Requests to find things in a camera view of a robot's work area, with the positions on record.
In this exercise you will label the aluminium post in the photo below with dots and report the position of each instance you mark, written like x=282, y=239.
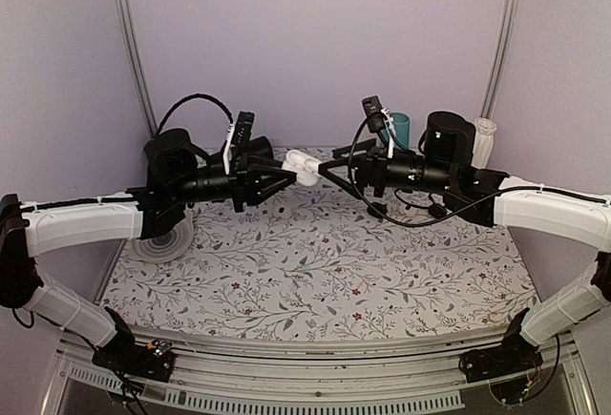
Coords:
x=507, y=22
x=128, y=31

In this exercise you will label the aluminium front rail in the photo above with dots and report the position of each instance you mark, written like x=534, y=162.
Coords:
x=391, y=376

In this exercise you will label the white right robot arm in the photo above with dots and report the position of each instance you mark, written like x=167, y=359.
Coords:
x=443, y=165

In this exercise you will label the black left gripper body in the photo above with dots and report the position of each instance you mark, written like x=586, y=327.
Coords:
x=238, y=178

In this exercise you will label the teal vase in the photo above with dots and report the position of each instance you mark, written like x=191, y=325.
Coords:
x=402, y=130

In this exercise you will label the floral table mat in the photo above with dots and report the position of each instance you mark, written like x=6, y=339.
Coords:
x=249, y=275

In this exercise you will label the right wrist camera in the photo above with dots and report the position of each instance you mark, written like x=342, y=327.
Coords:
x=377, y=117

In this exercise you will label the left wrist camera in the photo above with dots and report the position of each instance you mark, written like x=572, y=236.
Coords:
x=242, y=130

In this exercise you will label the white ribbed vase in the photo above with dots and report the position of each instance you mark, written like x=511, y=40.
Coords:
x=483, y=142

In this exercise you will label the black cylinder speaker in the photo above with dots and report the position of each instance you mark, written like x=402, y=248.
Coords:
x=261, y=147

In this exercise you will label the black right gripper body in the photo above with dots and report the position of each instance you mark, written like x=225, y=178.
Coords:
x=376, y=156

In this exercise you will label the small black round object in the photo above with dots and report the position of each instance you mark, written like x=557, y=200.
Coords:
x=377, y=210

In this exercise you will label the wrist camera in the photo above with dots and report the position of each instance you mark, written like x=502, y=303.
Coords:
x=377, y=117
x=242, y=130

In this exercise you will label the grey spiral pattern plate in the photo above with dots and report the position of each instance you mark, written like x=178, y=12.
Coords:
x=165, y=248

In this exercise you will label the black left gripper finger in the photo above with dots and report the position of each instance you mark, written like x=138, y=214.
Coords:
x=268, y=186
x=263, y=164

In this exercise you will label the left aluminium post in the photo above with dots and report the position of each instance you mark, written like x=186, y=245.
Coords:
x=128, y=31

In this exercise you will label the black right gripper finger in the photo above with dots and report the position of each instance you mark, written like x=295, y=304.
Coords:
x=346, y=183
x=356, y=147

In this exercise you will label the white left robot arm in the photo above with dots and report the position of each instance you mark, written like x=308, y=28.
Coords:
x=179, y=173

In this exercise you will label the small beige earbuds case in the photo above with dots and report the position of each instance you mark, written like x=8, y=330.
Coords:
x=282, y=211

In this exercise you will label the white earbuds charging case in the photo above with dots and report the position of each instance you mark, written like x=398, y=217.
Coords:
x=305, y=167

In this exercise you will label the right aluminium post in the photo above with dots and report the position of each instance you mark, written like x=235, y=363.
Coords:
x=507, y=22

